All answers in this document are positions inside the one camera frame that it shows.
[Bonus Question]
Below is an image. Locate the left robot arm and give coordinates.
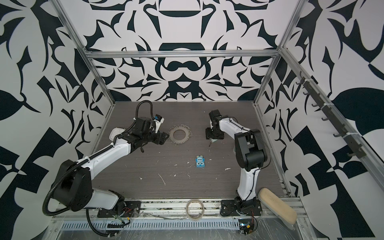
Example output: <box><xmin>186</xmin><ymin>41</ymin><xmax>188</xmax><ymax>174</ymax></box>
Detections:
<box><xmin>42</xmin><ymin>115</ymin><xmax>169</xmax><ymax>216</ymax></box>

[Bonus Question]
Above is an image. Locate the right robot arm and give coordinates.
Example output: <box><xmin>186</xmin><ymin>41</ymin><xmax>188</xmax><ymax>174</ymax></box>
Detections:
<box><xmin>206</xmin><ymin>110</ymin><xmax>269</xmax><ymax>210</ymax></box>

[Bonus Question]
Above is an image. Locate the blue owl eraser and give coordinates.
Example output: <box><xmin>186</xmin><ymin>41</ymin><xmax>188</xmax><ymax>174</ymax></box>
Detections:
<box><xmin>196</xmin><ymin>156</ymin><xmax>205</xmax><ymax>168</ymax></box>

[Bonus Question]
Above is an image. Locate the clear tape roll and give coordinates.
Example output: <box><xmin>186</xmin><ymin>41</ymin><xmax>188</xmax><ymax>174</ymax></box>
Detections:
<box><xmin>186</xmin><ymin>199</ymin><xmax>205</xmax><ymax>221</ymax></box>

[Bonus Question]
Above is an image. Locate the green circuit board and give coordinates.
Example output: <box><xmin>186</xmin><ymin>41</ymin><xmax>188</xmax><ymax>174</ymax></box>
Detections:
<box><xmin>239</xmin><ymin>220</ymin><xmax>255</xmax><ymax>235</ymax></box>

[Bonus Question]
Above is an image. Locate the beige foam pad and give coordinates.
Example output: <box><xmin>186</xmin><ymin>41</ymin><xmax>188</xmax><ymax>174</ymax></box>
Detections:
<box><xmin>258</xmin><ymin>188</ymin><xmax>298</xmax><ymax>230</ymax></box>

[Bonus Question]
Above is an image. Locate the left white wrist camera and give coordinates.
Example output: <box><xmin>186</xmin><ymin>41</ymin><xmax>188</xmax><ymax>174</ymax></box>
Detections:
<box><xmin>154</xmin><ymin>115</ymin><xmax>164</xmax><ymax>134</ymax></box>

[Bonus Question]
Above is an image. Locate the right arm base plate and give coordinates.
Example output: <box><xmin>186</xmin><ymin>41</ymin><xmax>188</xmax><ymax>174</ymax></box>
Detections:
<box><xmin>220</xmin><ymin>198</ymin><xmax>262</xmax><ymax>217</ymax></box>

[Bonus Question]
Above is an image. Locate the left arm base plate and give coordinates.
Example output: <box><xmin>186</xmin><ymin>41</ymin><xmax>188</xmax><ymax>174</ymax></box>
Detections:
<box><xmin>97</xmin><ymin>201</ymin><xmax>142</xmax><ymax>218</ymax></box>

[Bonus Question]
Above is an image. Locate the white slotted cable duct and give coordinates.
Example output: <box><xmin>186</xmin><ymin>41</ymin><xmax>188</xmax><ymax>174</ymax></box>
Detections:
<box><xmin>61</xmin><ymin>219</ymin><xmax>240</xmax><ymax>231</ymax></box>

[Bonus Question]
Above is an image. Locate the black wall hook rack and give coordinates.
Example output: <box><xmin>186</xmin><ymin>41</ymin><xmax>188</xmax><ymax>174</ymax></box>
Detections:
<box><xmin>297</xmin><ymin>73</ymin><xmax>367</xmax><ymax>159</ymax></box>

